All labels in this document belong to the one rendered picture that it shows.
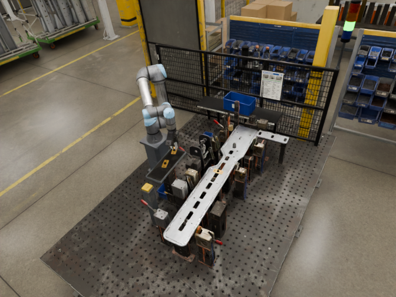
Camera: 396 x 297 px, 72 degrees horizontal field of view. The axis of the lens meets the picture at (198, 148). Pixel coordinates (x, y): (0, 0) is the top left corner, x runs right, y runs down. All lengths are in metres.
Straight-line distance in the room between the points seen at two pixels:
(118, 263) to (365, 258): 2.30
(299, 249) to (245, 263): 1.05
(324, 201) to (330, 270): 0.83
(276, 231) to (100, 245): 1.40
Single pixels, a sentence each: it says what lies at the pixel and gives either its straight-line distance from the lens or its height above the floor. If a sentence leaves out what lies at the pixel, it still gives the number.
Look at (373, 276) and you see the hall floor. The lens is 3.20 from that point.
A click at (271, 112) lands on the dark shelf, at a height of 1.03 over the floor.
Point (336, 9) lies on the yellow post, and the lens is 2.55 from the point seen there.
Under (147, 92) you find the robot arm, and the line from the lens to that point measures 2.16.
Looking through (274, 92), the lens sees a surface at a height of 1.24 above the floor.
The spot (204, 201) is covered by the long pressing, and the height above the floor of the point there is 1.00.
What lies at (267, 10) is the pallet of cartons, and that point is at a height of 0.92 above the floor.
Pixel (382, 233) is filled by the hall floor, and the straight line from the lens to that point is 3.50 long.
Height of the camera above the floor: 2.64
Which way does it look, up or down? 41 degrees down
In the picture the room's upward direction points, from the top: 6 degrees counter-clockwise
